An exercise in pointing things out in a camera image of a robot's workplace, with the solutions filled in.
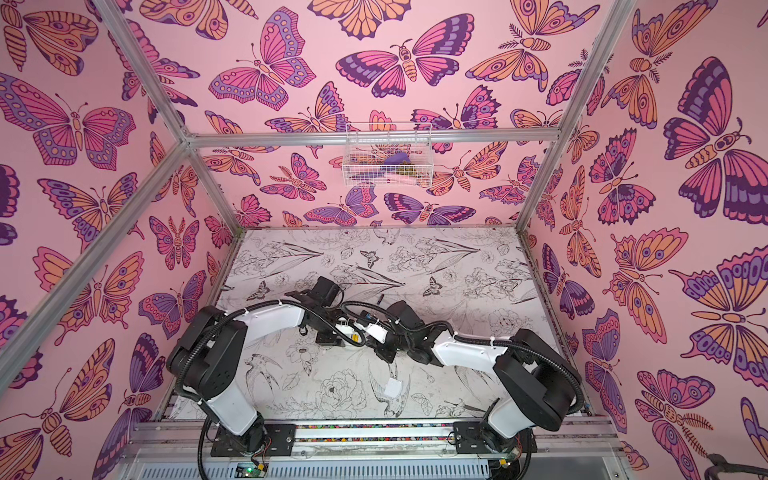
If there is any purple item in basket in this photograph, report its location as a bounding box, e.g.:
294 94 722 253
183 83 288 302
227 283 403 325
382 151 411 168

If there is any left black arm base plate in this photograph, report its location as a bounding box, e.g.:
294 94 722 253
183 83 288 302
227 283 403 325
210 423 297 458

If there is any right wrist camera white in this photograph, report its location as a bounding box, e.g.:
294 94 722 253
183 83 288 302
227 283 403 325
355 322 388 344

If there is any green circuit board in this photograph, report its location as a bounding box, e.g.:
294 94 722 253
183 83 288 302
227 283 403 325
234 462 268 479

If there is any white wire basket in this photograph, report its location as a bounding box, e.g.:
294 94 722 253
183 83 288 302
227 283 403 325
340 122 435 189

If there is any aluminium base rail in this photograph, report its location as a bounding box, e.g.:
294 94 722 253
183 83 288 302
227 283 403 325
113 417 634 479

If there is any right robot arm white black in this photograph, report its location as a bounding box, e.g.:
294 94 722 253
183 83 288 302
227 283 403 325
340 301 586 453

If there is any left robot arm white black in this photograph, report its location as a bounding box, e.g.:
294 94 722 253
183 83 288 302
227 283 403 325
166 277 366 454

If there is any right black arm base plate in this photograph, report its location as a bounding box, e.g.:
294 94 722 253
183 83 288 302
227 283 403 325
449 419 538 457

